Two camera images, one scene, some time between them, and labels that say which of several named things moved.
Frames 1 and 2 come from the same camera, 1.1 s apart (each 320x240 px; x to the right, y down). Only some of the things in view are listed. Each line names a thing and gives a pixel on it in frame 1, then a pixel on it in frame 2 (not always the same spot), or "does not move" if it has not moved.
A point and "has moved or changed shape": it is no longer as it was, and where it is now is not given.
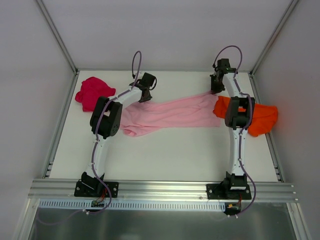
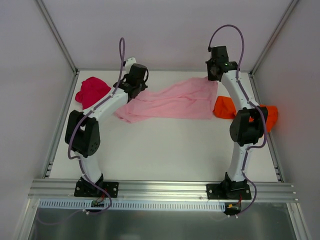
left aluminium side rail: [61, 125] does not move
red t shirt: [92, 89] does not move
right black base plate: [228, 191] does not move
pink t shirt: [199, 110] has moved or changed shape
